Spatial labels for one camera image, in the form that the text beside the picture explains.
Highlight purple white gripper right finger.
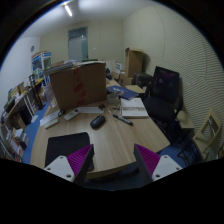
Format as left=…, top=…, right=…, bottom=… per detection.
left=133, top=144, right=182, bottom=184

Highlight white remote control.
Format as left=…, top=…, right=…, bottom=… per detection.
left=64, top=108, right=80, bottom=121

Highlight black computer mouse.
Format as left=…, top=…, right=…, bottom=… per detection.
left=90, top=115, right=106, bottom=129

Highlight white book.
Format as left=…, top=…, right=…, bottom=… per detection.
left=121, top=98, right=148, bottom=118

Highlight large brown cardboard box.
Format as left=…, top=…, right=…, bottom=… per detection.
left=50, top=62, right=107, bottom=110

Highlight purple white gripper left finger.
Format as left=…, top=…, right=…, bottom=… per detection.
left=44, top=144, right=94, bottom=185

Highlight blue book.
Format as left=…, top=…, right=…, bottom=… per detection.
left=107, top=85, right=138, bottom=100

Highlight wooden chair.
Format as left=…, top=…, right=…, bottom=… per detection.
left=178, top=107, right=222, bottom=165

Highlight black marker pen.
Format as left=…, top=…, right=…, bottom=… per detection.
left=113, top=114, right=133, bottom=126

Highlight black mouse pad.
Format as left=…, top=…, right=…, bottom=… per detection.
left=45, top=132, right=90, bottom=166

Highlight ceiling light tube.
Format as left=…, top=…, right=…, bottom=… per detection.
left=64, top=5, right=73, bottom=17

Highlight wooden shelf with items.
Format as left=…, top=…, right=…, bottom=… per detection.
left=0, top=81, right=44, bottom=162

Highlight black office chair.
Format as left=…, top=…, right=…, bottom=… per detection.
left=143, top=66, right=183, bottom=142

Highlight blue white box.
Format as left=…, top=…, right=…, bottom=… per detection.
left=32, top=51, right=51, bottom=79

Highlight grey door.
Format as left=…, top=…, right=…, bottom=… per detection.
left=68, top=27, right=88, bottom=62

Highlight white flat box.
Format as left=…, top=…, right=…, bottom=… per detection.
left=40, top=110, right=59, bottom=126

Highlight tall cardboard box background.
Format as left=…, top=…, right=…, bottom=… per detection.
left=125, top=48, right=143, bottom=78

